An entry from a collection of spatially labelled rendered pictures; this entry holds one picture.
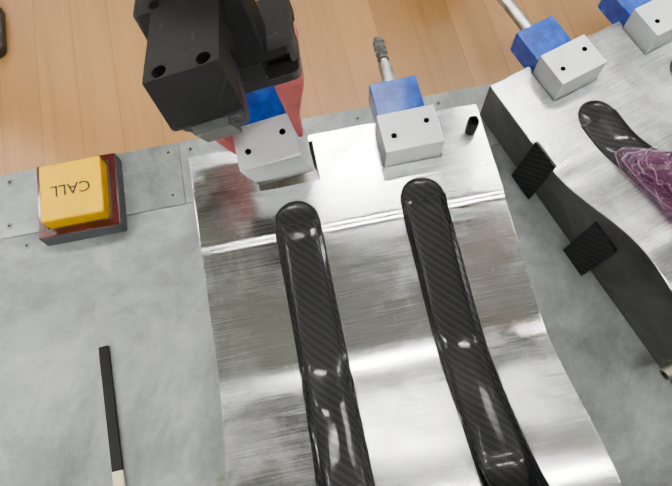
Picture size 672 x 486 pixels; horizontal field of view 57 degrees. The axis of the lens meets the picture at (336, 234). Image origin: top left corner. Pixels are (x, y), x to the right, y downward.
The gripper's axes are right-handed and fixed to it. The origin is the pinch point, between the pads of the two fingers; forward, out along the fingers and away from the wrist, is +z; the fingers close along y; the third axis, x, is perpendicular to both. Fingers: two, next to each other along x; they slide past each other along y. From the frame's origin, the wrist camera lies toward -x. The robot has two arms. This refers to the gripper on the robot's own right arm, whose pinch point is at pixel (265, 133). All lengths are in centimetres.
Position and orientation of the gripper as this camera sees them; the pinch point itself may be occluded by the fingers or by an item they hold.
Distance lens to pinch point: 50.0
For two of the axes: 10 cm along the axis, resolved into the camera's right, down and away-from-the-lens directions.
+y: 9.6, -2.6, -1.3
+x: -1.2, -7.7, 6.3
